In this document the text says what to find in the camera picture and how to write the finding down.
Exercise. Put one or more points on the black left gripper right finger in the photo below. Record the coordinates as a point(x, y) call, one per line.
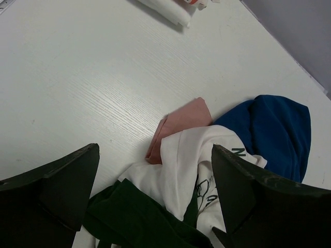
point(262, 209)

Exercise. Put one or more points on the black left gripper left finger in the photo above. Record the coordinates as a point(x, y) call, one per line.
point(45, 206)

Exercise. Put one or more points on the blue t shirt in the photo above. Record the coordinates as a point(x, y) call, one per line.
point(276, 128)

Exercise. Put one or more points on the white and green t shirt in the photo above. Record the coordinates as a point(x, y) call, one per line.
point(171, 203)

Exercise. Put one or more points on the pink printed t shirt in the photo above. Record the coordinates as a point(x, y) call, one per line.
point(192, 115)

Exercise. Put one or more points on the folded white printed t shirt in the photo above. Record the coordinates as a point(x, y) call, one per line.
point(178, 12)

